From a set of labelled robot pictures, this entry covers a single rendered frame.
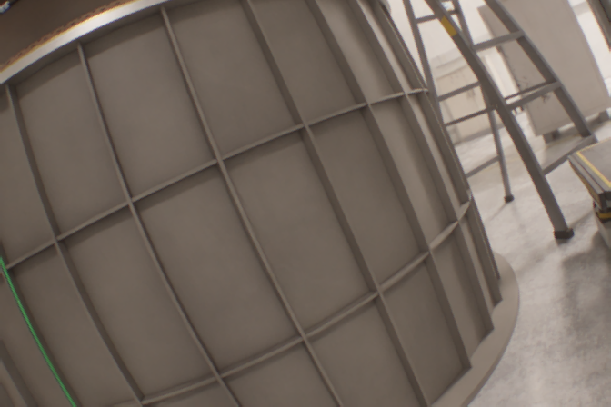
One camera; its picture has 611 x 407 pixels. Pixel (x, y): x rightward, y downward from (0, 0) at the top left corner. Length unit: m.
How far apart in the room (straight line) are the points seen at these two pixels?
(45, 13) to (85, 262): 0.62
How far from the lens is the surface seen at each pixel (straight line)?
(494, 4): 2.34
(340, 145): 0.99
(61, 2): 1.16
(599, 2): 1.69
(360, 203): 0.98
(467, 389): 1.16
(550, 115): 4.39
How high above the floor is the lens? 0.69
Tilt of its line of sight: 2 degrees down
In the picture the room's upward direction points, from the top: 24 degrees counter-clockwise
